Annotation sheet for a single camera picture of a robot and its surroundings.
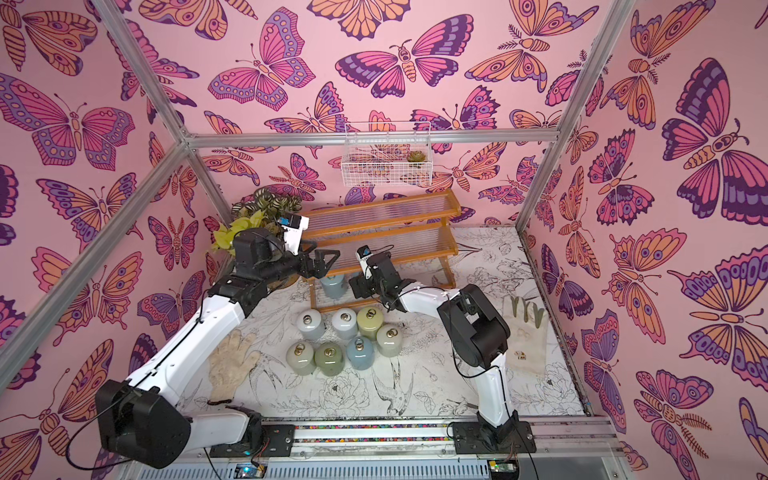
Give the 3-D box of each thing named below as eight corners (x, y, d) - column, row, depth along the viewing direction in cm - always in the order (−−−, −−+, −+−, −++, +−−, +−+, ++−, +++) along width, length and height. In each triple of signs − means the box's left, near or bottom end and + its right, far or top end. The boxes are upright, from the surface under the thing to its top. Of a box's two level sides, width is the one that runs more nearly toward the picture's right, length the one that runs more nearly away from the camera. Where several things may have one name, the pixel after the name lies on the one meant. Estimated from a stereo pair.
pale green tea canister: (377, 356, 90) (376, 344, 83) (378, 337, 93) (376, 324, 86) (401, 356, 90) (402, 344, 83) (401, 337, 93) (402, 324, 86)
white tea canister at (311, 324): (301, 342, 93) (294, 329, 86) (305, 322, 97) (298, 309, 90) (323, 342, 93) (318, 329, 86) (326, 322, 97) (321, 309, 90)
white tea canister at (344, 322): (334, 340, 93) (330, 328, 86) (337, 321, 97) (333, 308, 90) (357, 340, 93) (354, 328, 86) (358, 321, 97) (356, 308, 90)
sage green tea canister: (318, 376, 86) (312, 365, 79) (322, 353, 90) (316, 341, 83) (344, 376, 86) (339, 365, 79) (346, 353, 90) (342, 341, 83)
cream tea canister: (292, 375, 86) (283, 365, 80) (296, 352, 91) (289, 340, 84) (316, 375, 86) (310, 365, 80) (320, 352, 91) (314, 340, 84)
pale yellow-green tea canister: (358, 343, 92) (355, 330, 85) (360, 320, 97) (357, 305, 90) (383, 343, 92) (382, 330, 85) (383, 319, 97) (382, 305, 90)
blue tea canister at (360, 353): (347, 362, 88) (343, 351, 82) (359, 345, 92) (356, 332, 85) (364, 374, 86) (362, 363, 79) (376, 356, 90) (375, 344, 83)
